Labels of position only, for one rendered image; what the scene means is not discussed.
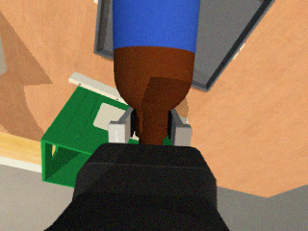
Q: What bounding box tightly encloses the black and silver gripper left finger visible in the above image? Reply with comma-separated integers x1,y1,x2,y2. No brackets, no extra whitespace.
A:
108,107,136,143

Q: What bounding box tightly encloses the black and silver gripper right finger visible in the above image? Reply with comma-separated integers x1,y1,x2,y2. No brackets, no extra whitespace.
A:
167,108,193,146

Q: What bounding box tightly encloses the blue and brown bottle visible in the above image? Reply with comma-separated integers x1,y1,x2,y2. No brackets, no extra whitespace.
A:
113,0,200,145

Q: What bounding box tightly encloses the green crate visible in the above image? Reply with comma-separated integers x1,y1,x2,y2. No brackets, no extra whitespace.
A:
40,86,130,188

